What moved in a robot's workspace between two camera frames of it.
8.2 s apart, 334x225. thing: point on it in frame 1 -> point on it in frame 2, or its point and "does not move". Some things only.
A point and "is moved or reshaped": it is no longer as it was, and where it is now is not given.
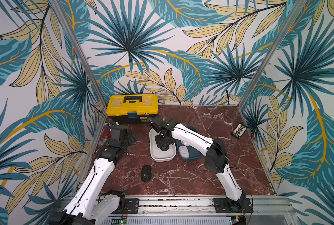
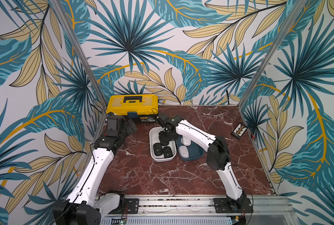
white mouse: (185, 142) does not move
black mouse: (146, 173) is moved or reshaped
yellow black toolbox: (132, 108) does not move
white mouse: (184, 151) does not move
